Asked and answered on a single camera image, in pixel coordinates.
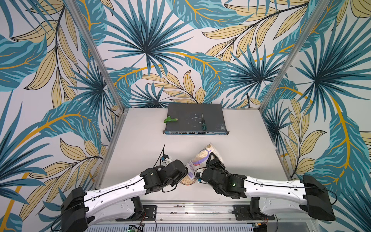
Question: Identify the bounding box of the clear oats bag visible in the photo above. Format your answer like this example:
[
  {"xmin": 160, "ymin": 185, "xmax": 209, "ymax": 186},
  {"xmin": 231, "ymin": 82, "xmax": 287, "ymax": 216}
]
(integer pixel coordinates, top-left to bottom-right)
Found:
[{"xmin": 185, "ymin": 143, "xmax": 224, "ymax": 181}]

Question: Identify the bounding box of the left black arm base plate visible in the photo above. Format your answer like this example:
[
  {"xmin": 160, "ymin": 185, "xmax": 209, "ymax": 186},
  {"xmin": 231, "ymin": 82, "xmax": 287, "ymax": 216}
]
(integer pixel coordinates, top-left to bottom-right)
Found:
[{"xmin": 124, "ymin": 205, "xmax": 157, "ymax": 221}]

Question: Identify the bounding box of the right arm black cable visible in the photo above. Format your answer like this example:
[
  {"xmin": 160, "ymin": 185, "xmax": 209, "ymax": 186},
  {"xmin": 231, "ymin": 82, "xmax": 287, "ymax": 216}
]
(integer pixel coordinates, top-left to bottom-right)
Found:
[{"xmin": 194, "ymin": 166, "xmax": 338, "ymax": 206}]

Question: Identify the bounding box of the grey network switch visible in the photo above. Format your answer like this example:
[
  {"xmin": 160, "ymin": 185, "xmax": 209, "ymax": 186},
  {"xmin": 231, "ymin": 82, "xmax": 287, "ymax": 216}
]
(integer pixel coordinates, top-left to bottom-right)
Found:
[{"xmin": 163, "ymin": 103, "xmax": 229, "ymax": 135}]

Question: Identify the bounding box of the white patterned breakfast bowl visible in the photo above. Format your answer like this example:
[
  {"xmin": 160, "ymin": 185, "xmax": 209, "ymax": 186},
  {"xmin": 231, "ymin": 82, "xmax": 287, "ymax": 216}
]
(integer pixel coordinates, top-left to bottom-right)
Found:
[{"xmin": 180, "ymin": 176, "xmax": 197, "ymax": 186}]

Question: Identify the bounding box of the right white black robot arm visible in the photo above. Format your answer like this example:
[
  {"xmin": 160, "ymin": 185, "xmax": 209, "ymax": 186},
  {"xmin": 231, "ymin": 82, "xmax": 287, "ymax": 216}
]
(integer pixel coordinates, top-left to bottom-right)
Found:
[{"xmin": 194, "ymin": 153, "xmax": 336, "ymax": 221}]

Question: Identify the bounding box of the left aluminium frame post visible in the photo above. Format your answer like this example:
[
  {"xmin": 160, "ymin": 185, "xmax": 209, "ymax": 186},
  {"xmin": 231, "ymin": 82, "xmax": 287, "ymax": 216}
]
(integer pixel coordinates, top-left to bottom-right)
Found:
[{"xmin": 65, "ymin": 0, "xmax": 125, "ymax": 114}]

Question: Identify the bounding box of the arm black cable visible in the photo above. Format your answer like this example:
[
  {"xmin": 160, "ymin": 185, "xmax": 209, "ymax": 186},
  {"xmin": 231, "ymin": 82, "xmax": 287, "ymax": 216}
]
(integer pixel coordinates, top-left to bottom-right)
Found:
[
  {"xmin": 194, "ymin": 166, "xmax": 338, "ymax": 206},
  {"xmin": 50, "ymin": 143, "xmax": 166, "ymax": 231}
]

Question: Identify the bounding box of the aluminium front rail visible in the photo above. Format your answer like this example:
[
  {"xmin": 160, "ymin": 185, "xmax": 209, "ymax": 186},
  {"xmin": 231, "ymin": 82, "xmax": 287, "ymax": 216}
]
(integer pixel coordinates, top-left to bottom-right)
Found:
[{"xmin": 84, "ymin": 200, "xmax": 321, "ymax": 232}]

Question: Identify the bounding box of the green handled screwdriver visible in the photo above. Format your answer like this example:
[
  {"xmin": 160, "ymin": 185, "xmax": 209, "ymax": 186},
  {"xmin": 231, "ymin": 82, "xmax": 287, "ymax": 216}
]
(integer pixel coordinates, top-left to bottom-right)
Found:
[{"xmin": 202, "ymin": 114, "xmax": 207, "ymax": 131}]

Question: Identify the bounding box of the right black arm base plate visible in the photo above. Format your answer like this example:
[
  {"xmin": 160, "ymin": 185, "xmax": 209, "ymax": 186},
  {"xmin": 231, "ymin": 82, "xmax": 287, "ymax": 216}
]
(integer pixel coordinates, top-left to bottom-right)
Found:
[{"xmin": 232, "ymin": 205, "xmax": 275, "ymax": 221}]

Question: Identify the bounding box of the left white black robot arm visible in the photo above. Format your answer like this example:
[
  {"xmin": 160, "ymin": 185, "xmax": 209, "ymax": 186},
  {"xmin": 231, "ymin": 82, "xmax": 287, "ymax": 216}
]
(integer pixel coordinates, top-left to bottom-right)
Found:
[{"xmin": 60, "ymin": 159, "xmax": 188, "ymax": 232}]

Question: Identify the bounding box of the right aluminium frame post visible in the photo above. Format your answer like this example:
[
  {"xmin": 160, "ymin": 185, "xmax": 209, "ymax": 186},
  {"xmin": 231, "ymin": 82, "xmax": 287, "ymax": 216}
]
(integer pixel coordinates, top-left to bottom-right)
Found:
[{"xmin": 259, "ymin": 1, "xmax": 330, "ymax": 114}]

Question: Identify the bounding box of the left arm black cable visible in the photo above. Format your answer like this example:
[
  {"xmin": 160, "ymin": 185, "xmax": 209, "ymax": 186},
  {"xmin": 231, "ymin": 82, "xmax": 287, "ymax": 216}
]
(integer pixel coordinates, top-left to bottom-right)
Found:
[{"xmin": 50, "ymin": 143, "xmax": 166, "ymax": 231}]

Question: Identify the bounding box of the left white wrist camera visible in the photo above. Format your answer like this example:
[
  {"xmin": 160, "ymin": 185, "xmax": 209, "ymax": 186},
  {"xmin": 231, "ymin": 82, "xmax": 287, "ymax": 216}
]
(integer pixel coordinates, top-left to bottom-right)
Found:
[{"xmin": 160, "ymin": 155, "xmax": 173, "ymax": 166}]

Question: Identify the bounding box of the green plastic fitting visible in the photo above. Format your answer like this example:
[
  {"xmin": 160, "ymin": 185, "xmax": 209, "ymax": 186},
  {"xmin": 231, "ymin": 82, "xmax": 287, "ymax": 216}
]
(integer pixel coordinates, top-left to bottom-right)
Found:
[{"xmin": 164, "ymin": 116, "xmax": 178, "ymax": 124}]

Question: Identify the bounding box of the aluminium frame post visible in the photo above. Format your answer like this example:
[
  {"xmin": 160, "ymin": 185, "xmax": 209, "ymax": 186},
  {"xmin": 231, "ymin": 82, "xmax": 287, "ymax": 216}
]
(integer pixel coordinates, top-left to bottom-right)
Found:
[
  {"xmin": 65, "ymin": 0, "xmax": 125, "ymax": 114},
  {"xmin": 259, "ymin": 1, "xmax": 330, "ymax": 114}
]

